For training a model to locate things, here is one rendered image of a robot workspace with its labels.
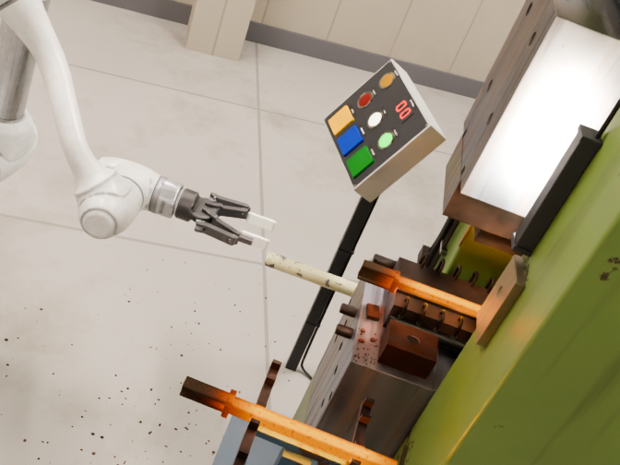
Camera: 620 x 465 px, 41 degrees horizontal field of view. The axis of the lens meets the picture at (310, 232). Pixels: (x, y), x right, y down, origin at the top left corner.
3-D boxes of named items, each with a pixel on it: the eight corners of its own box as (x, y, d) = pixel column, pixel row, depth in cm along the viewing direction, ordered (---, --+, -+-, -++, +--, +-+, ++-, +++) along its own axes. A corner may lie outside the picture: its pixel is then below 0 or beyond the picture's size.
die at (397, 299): (382, 327, 197) (395, 302, 192) (389, 274, 213) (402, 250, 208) (544, 386, 199) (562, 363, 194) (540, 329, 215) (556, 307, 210)
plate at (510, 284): (475, 344, 161) (515, 282, 151) (476, 314, 168) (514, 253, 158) (484, 348, 161) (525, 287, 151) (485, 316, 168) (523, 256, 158)
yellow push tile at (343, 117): (333, 135, 244) (352, 119, 242) (327, 120, 250) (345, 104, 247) (337, 138, 246) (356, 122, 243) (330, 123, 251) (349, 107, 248)
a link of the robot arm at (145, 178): (156, 204, 202) (140, 226, 190) (95, 183, 201) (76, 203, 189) (167, 165, 198) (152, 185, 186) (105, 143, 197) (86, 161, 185)
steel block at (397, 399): (292, 472, 212) (351, 361, 185) (316, 367, 242) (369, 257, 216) (494, 543, 215) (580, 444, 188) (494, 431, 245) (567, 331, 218)
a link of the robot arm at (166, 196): (146, 219, 194) (170, 227, 195) (153, 189, 189) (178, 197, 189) (158, 197, 202) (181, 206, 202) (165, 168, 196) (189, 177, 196)
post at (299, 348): (284, 368, 302) (392, 127, 237) (287, 360, 306) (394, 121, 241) (295, 372, 303) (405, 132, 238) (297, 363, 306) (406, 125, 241)
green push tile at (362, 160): (352, 177, 230) (372, 160, 228) (345, 161, 236) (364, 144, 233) (356, 180, 232) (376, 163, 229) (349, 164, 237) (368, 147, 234)
